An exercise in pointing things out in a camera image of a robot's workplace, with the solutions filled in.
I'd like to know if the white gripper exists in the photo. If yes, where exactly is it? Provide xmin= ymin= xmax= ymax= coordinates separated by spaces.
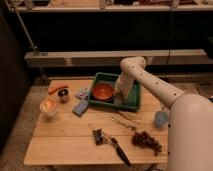
xmin=114 ymin=73 xmax=134 ymax=98

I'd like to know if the green plastic tray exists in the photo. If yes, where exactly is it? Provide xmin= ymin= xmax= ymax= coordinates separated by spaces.
xmin=88 ymin=72 xmax=141 ymax=112

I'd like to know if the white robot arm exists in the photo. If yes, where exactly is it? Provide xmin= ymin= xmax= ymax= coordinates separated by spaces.
xmin=115 ymin=57 xmax=213 ymax=171

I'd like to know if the orange bowl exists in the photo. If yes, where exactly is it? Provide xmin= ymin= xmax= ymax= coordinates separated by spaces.
xmin=92 ymin=83 xmax=114 ymax=101

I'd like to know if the wooden spoon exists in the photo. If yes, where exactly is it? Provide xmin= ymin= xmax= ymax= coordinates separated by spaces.
xmin=119 ymin=111 xmax=141 ymax=121

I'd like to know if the grey blue cloth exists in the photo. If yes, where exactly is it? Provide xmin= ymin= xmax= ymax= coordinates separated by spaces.
xmin=76 ymin=88 xmax=90 ymax=99

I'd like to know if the metal fork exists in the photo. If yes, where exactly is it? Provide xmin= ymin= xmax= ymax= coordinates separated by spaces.
xmin=110 ymin=117 xmax=137 ymax=131

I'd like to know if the blue sponge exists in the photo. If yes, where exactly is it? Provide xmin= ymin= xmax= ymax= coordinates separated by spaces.
xmin=73 ymin=99 xmax=89 ymax=117

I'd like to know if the light blue cup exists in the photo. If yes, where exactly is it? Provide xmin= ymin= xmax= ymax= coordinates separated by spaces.
xmin=154 ymin=111 xmax=168 ymax=128

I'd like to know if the grey metal shelf beam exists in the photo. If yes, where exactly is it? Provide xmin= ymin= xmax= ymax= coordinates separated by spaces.
xmin=25 ymin=49 xmax=213 ymax=68

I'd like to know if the bunch of dark grapes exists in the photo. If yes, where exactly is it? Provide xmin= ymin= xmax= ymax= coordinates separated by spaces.
xmin=132 ymin=131 xmax=162 ymax=156

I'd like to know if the dark chocolate bar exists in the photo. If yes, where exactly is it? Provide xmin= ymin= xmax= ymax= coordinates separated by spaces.
xmin=93 ymin=129 xmax=103 ymax=145

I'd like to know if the small metal cup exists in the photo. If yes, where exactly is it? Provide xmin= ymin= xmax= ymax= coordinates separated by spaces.
xmin=58 ymin=89 xmax=69 ymax=103

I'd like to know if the orange carrot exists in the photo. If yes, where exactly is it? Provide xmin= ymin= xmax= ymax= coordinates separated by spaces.
xmin=48 ymin=84 xmax=69 ymax=95

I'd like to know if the white cup with orange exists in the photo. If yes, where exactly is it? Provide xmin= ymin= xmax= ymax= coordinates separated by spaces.
xmin=40 ymin=99 xmax=57 ymax=118

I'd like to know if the diagonal metal pole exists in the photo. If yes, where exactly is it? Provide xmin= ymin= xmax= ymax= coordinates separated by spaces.
xmin=8 ymin=0 xmax=48 ymax=56

